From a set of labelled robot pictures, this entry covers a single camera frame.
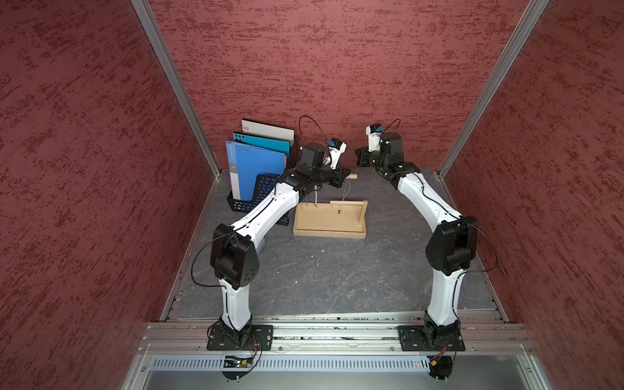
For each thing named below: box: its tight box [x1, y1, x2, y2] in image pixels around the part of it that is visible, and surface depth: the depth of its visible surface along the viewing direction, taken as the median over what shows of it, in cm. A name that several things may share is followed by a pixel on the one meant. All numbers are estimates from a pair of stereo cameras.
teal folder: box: [232, 132, 291, 158], surface depth 94 cm
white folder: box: [241, 119, 295, 147], surface depth 100 cm
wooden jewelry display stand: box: [292, 173, 369, 239], surface depth 102 cm
